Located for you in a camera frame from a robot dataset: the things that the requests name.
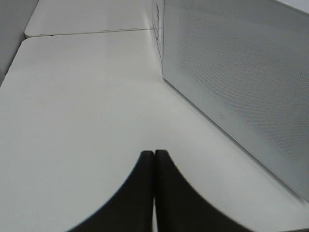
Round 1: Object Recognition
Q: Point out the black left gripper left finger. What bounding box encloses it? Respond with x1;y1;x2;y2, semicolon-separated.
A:
70;151;155;232

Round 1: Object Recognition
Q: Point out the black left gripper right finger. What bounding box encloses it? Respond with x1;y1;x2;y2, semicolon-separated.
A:
154;149;309;232

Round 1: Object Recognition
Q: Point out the white microwave door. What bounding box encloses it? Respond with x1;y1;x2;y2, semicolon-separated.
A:
163;0;309;199

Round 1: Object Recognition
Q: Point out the white microwave oven body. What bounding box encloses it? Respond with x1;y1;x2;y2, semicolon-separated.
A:
151;0;165;72

